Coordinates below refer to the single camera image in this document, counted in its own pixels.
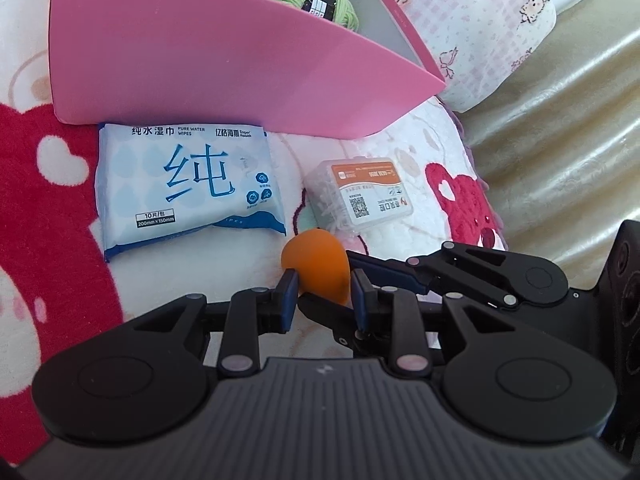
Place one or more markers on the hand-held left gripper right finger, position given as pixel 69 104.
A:
pixel 357 300

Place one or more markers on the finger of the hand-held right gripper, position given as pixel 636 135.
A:
pixel 325 317
pixel 390 272

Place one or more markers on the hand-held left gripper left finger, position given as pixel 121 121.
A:
pixel 289 300

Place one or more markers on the orange ball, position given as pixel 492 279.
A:
pixel 315 260

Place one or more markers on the clear plastic box orange label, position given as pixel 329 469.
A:
pixel 360 195

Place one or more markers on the pink cardboard box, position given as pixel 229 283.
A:
pixel 200 60

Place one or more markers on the blue wet wipes pack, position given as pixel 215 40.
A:
pixel 190 180

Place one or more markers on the golden beige fabric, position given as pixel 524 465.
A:
pixel 565 135

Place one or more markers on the pink checked pillow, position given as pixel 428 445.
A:
pixel 460 25

